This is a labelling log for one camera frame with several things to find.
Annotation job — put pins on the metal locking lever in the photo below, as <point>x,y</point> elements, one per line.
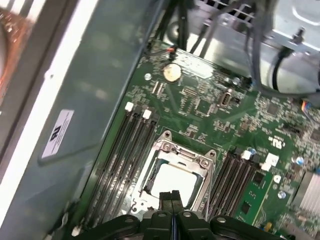
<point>209,192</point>

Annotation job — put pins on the green motherboard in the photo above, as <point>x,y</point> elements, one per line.
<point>225,125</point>

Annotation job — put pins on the silver CPU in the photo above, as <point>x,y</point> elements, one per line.
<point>177,177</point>

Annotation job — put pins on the CPU socket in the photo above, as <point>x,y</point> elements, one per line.
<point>166,146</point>

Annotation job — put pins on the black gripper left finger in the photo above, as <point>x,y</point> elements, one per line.
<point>155,225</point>

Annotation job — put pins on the silver internal USB port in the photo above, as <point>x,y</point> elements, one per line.
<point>226,98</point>

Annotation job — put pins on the black and grey PC case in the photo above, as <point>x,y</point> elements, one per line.
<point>87,100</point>

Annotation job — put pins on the black graphics card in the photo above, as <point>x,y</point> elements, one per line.
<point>307,192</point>

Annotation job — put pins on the silver coin battery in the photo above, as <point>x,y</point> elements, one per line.
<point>172,72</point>

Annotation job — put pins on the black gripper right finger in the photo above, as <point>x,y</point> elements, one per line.
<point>190,225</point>

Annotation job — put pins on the green RAM stick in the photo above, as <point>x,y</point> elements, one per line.
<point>260,197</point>

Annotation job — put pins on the white warning label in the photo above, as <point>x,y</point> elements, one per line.
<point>57,135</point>

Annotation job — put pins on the black RAM slot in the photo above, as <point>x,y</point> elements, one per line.
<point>230,187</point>
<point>125,175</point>
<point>115,175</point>
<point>105,175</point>
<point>220,187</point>
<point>135,175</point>
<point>241,187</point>

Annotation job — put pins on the metal socket cover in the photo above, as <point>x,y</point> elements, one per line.
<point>205,178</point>

